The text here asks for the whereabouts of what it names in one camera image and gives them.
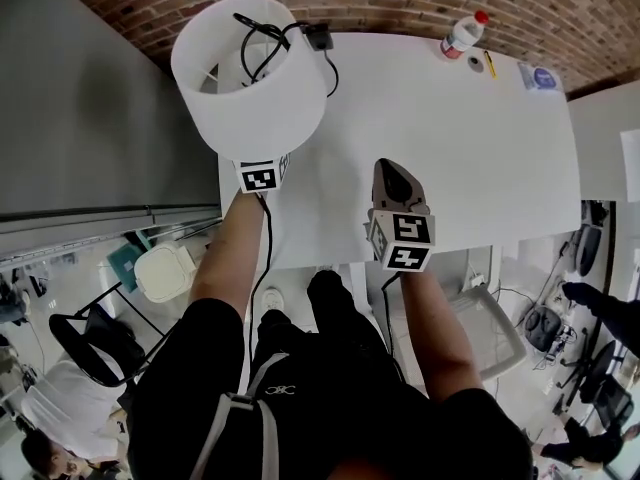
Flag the person's right forearm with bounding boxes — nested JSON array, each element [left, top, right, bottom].
[[398, 267, 484, 405]]

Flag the teal box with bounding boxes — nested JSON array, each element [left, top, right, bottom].
[[105, 242, 149, 295]]

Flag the grey and white chair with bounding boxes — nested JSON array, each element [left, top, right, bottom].
[[388, 283, 529, 385]]

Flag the black office chair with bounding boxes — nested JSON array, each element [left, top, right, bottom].
[[553, 339, 635, 420]]

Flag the white desk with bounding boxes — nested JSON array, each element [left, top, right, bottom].
[[217, 31, 583, 272]]

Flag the black folding chair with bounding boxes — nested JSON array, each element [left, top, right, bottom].
[[48, 281, 170, 390]]

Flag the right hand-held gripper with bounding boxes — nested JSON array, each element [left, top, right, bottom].
[[363, 157, 438, 274]]

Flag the plastic bottle with red cap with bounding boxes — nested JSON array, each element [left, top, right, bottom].
[[439, 10, 491, 61]]

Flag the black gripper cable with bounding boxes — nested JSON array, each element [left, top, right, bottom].
[[243, 191, 274, 395], [380, 271, 402, 372]]

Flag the person's white shoe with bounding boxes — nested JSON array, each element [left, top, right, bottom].
[[260, 286, 287, 315]]

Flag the white lamp shade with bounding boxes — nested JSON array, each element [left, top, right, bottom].
[[170, 0, 340, 162]]

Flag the white trash bin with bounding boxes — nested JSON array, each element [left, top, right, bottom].
[[133, 241, 199, 304]]

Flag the blue and white packet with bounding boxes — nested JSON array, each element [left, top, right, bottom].
[[517, 61, 559, 92]]

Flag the grey refrigerator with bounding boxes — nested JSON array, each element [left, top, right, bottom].
[[0, 0, 224, 235]]

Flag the person's black clothing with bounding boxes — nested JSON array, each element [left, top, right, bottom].
[[127, 270, 534, 480]]

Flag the grey shoulder strap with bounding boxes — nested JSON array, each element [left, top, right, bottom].
[[189, 351, 292, 480]]

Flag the person's left forearm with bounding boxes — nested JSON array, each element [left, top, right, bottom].
[[188, 191, 267, 320]]

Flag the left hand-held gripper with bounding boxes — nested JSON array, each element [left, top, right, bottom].
[[231, 152, 293, 196]]

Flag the black bag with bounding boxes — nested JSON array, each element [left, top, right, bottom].
[[523, 305, 565, 353]]

